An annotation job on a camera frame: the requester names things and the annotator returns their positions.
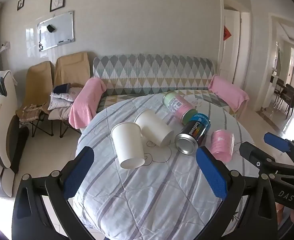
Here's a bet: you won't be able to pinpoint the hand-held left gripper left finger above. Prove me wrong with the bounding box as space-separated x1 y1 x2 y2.
12 146 98 240

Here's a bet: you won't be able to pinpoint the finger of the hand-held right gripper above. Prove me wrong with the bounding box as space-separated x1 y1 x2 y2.
263 132 294 159
239 142 294 176

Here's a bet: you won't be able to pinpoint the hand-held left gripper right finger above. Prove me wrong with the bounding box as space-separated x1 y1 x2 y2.
196 146 279 240

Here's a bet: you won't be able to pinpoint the white paper cup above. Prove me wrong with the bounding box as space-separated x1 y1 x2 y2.
134 109 175 147
110 122 145 169

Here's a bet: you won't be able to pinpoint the pink plastic cup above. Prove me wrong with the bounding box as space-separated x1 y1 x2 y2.
210 129 235 163

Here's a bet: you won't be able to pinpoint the black and blue can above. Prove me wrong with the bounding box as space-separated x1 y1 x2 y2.
174 113 211 155

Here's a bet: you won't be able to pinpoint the dark dining chairs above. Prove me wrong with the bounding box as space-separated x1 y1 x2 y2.
271 78 294 119

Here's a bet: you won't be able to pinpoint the striped quilt table cover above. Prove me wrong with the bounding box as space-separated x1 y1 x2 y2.
75 94 254 240

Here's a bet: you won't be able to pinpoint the pink towel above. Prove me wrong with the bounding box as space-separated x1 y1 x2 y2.
208 75 249 113
68 77 107 129

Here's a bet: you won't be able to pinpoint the stack of light pillows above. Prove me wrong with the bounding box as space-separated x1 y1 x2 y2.
47 87 84 121

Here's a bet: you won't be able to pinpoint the pink and green can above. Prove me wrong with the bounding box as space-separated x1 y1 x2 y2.
162 91 198 125

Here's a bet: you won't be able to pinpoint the plaid cloth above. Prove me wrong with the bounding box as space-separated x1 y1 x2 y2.
16 106 43 126

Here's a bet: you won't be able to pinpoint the dark blue cushion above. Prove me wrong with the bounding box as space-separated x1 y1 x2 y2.
53 83 72 93

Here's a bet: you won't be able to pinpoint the white massage chair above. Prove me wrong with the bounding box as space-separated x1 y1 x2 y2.
0 70 30 197

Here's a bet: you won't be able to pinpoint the beige folding chair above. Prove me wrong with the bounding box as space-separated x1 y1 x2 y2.
16 60 55 138
47 51 91 138

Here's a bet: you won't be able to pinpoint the white door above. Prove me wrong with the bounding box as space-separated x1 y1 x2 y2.
219 0 252 86

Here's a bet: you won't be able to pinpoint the sofa with diamond cover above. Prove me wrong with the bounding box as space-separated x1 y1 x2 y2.
93 53 249 117

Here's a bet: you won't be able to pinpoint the red paper door sign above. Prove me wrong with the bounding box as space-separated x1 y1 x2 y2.
223 25 234 41

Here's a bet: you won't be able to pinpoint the whiteboard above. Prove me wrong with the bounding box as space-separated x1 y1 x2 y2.
37 10 75 52

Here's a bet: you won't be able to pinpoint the framed plant picture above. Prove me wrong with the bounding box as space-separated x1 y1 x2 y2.
49 0 66 12

